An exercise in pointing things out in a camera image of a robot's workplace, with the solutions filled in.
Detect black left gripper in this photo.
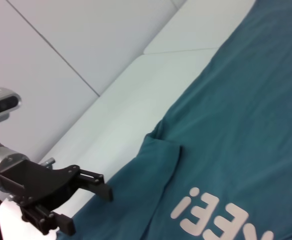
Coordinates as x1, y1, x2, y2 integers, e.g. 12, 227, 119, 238
0, 159, 114, 236

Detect teal T-shirt with FREE print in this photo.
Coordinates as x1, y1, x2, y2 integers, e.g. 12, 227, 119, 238
57, 0, 292, 240

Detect white rounded panel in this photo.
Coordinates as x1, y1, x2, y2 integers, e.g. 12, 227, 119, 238
0, 197, 61, 240

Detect left arm cable with connectors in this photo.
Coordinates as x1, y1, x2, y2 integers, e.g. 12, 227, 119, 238
41, 157, 56, 167

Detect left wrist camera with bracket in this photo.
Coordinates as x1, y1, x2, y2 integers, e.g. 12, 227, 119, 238
0, 86, 22, 148

